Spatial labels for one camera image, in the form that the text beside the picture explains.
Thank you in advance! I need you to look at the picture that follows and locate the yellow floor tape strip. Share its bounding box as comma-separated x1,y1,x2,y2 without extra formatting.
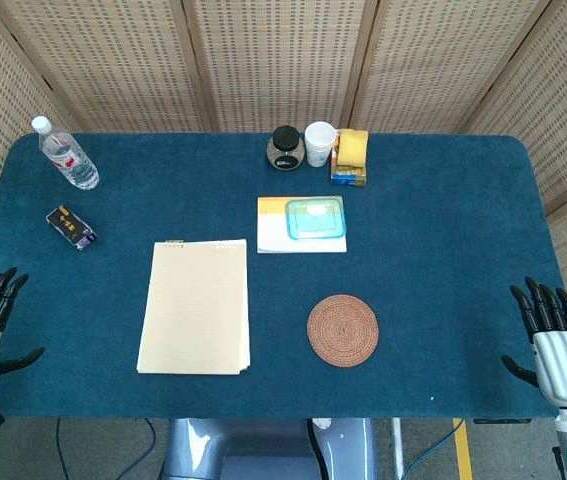
452,418,474,480

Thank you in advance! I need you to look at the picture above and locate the round woven brown coaster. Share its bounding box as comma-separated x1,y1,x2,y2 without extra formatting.
306,294,380,369

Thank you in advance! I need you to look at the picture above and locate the black floor cable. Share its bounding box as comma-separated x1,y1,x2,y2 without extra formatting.
55,418,158,480

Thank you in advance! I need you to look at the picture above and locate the white table leg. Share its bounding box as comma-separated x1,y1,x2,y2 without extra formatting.
391,417,406,480

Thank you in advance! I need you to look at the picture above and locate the small black gold box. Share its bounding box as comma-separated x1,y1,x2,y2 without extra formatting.
45,203,98,252

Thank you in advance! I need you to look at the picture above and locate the black lid glass jar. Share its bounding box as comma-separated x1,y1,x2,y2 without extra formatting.
266,125,306,171

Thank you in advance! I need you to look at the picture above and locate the grey blue robot torso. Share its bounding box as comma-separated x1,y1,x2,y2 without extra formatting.
162,417,379,480

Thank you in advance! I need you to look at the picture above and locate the white orange booklet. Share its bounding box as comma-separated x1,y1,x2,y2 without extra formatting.
256,195,349,255

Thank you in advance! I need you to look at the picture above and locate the colourful orange blue box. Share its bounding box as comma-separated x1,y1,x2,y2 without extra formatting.
330,142,368,189

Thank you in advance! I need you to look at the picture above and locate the beige notepad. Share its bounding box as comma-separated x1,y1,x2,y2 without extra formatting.
136,238,252,376

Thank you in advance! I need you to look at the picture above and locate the yellow sponge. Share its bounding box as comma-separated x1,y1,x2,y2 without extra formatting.
337,128,369,169

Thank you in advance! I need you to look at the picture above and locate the clear plastic water bottle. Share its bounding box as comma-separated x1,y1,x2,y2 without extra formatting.
31,115,101,191

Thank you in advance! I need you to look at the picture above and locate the white paper cup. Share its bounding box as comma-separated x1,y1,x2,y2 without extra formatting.
304,121,337,168

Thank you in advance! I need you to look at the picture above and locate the blue floor cable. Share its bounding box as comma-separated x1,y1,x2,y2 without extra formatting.
402,418,465,480

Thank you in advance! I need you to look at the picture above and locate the black torso cable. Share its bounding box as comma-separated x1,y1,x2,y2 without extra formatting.
305,418,330,480

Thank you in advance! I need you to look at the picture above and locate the blue table mat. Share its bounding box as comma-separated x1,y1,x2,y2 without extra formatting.
0,132,567,420

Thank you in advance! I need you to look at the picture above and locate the teal plastic container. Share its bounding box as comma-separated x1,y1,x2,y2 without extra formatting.
284,196,349,241

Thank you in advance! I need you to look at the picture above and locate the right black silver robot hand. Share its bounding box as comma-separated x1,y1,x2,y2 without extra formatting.
501,276,567,407

